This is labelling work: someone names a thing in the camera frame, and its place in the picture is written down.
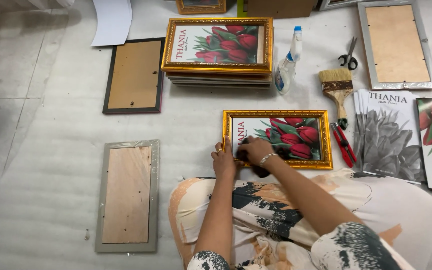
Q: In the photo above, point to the person's left hand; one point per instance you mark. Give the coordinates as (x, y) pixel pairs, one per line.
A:
(223, 163)

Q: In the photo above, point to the person's patterned clothing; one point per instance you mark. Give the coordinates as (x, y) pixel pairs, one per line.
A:
(351, 202)

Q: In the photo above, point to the black frame with board back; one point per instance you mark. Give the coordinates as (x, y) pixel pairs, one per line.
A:
(135, 75)

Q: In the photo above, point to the gold frame with tulip print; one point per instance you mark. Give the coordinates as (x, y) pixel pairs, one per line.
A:
(298, 135)
(219, 45)

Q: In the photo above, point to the silver frame with board back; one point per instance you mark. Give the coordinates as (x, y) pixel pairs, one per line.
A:
(398, 45)

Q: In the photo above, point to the person's right hand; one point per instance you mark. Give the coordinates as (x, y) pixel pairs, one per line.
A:
(257, 150)

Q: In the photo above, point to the silver picture frame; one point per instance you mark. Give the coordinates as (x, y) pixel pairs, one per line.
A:
(336, 3)

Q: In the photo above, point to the stack of grey printed sheets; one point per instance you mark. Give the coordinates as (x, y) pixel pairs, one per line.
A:
(388, 138)

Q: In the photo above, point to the white foam sheet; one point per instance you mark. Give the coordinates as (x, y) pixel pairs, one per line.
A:
(189, 123)

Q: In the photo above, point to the dark cleaning cloth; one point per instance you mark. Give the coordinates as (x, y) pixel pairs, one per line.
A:
(261, 171)

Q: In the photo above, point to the stack of picture frames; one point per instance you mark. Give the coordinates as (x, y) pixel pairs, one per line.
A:
(219, 80)

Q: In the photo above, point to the person's right fingers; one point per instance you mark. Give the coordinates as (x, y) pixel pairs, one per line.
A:
(246, 145)

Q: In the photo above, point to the wooden paint brush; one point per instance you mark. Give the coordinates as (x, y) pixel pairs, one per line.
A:
(336, 88)

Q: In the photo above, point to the clear spray bottle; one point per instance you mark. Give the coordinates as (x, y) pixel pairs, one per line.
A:
(285, 71)

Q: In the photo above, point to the small gold picture frame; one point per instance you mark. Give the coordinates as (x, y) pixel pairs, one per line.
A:
(201, 8)

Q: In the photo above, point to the white fabric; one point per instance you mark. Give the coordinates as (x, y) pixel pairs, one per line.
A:
(9, 6)

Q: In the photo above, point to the green flat object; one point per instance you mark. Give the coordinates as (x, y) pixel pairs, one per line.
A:
(242, 8)

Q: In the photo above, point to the grey plastic wrapped frame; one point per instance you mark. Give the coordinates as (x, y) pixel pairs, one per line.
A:
(128, 195)

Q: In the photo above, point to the white paper sheets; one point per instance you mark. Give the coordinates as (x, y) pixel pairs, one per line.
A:
(111, 22)

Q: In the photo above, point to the brown cardboard box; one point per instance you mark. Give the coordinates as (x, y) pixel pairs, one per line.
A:
(281, 8)

